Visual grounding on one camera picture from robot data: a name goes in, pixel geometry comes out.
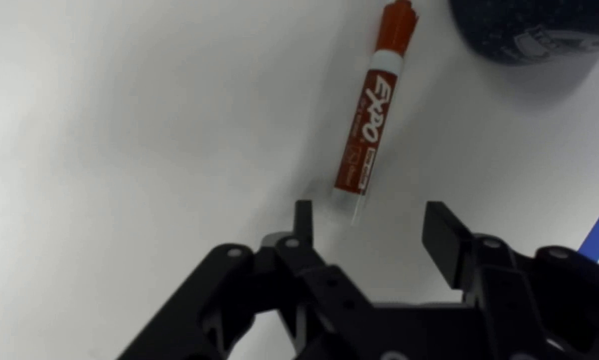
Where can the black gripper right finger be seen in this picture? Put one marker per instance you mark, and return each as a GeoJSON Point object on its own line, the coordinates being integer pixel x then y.
{"type": "Point", "coordinates": [514, 306]}

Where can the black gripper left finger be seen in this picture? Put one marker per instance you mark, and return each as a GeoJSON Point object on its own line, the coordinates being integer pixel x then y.
{"type": "Point", "coordinates": [323, 312]}

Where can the dark green mug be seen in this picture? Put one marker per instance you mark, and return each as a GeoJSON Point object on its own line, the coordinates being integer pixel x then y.
{"type": "Point", "coordinates": [528, 30]}

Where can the red Expo marker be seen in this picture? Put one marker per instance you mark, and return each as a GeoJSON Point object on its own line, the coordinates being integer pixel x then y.
{"type": "Point", "coordinates": [374, 106]}

